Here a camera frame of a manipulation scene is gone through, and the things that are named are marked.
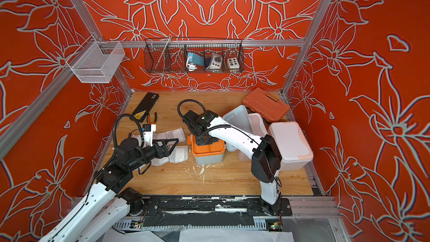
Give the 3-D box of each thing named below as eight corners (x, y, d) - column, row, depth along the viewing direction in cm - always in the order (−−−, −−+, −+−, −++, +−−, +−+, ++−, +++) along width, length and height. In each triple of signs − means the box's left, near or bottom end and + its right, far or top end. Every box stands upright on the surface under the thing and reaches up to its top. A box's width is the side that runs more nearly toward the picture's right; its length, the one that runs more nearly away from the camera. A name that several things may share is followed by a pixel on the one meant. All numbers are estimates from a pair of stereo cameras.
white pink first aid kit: (270, 171, 85) (280, 159, 73) (262, 136, 99) (270, 121, 86) (302, 171, 85) (317, 159, 73) (290, 136, 99) (301, 121, 86)
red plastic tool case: (271, 125, 101) (273, 121, 98) (241, 103, 113) (242, 99, 110) (287, 110, 109) (290, 106, 106) (258, 90, 121) (259, 86, 118)
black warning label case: (129, 119, 106) (128, 117, 105) (147, 93, 122) (146, 91, 120) (143, 122, 105) (142, 120, 103) (160, 95, 120) (159, 93, 119)
